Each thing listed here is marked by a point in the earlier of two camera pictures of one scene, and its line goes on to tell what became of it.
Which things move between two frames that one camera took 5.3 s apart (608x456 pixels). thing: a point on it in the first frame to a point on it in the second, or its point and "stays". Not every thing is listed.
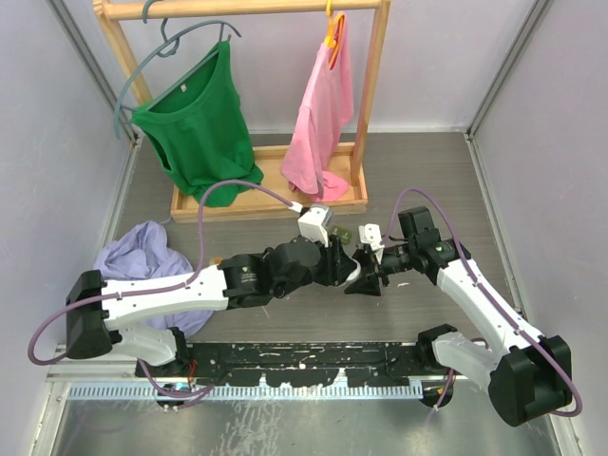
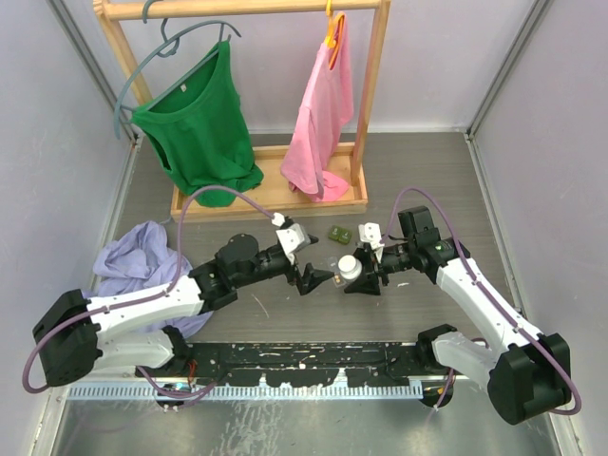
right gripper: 369,285 stays
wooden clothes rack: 273,195 stays
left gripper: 337,264 to 309,279
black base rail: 293,365 stays
